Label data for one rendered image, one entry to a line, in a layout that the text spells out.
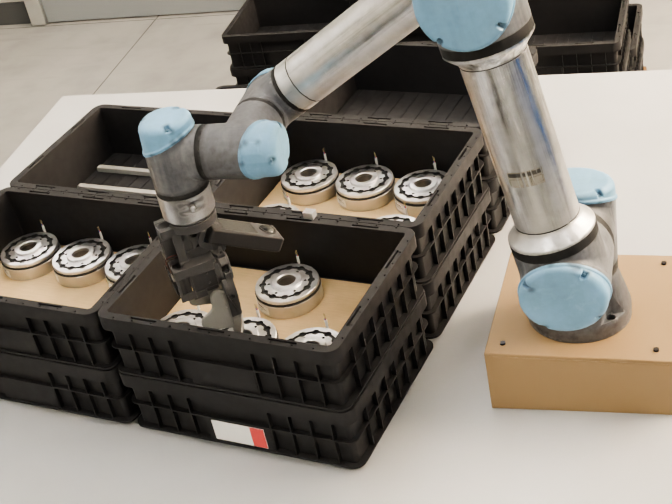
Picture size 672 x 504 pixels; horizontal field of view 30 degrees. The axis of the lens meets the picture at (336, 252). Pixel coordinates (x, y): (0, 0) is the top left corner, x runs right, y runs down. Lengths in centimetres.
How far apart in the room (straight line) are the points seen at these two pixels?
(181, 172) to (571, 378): 62
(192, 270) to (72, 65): 343
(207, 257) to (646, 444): 67
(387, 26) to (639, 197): 81
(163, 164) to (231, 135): 10
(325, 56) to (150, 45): 347
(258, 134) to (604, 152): 98
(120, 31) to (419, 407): 363
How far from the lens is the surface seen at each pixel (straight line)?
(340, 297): 194
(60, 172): 240
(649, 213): 227
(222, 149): 165
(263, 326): 187
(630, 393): 184
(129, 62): 503
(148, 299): 196
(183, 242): 177
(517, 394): 186
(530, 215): 159
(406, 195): 210
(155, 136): 166
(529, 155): 154
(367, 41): 166
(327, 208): 216
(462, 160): 203
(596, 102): 263
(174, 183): 169
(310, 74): 170
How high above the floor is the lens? 196
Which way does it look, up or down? 33 degrees down
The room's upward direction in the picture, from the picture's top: 12 degrees counter-clockwise
